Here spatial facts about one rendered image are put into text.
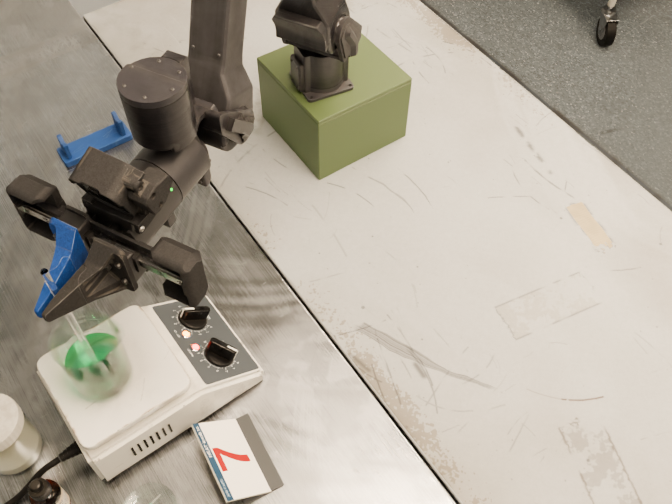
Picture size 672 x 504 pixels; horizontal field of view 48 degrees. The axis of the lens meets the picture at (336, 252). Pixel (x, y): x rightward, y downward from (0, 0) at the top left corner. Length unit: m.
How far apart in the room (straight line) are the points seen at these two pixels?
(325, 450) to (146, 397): 0.20
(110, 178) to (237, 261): 0.37
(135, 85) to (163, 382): 0.30
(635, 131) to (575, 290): 1.59
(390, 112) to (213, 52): 0.38
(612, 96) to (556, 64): 0.22
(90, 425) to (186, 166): 0.27
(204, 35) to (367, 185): 0.40
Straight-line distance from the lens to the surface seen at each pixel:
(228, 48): 0.70
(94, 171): 0.61
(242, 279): 0.93
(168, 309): 0.86
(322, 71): 0.95
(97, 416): 0.78
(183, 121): 0.65
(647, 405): 0.92
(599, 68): 2.70
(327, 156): 1.00
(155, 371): 0.79
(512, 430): 0.86
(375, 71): 1.02
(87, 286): 0.65
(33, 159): 1.13
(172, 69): 0.65
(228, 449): 0.81
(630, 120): 2.56
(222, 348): 0.82
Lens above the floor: 1.68
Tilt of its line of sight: 55 degrees down
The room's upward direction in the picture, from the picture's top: 1 degrees clockwise
